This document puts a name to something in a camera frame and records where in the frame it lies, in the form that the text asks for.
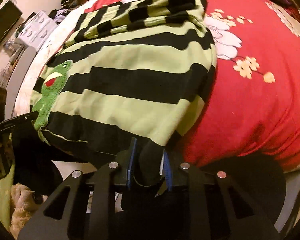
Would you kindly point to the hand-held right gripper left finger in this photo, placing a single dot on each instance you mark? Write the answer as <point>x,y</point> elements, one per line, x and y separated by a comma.
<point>130,165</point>

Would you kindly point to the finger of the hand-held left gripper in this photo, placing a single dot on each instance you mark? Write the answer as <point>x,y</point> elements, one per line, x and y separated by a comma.
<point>15,122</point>

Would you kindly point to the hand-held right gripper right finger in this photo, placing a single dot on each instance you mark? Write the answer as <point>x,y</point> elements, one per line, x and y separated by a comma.
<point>168,172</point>

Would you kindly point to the green black striped frog sweater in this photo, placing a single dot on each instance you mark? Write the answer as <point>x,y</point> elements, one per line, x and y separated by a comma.
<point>140,80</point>

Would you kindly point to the pile of clothes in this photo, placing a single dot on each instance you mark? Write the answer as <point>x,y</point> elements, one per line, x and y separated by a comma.
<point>62,11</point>

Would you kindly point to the green cloth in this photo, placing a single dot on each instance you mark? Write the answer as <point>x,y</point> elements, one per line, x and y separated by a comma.
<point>1,187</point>

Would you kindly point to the black television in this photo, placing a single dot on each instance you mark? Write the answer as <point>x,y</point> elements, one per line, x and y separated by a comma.
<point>2,27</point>

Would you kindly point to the tan plush toy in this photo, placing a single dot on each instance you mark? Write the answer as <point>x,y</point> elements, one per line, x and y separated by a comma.
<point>22,202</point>

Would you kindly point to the white drawer unit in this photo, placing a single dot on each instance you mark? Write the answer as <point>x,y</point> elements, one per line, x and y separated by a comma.
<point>37,30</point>

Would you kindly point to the red floral blanket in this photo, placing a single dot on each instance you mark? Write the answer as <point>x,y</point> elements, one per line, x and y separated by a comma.
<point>260,105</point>

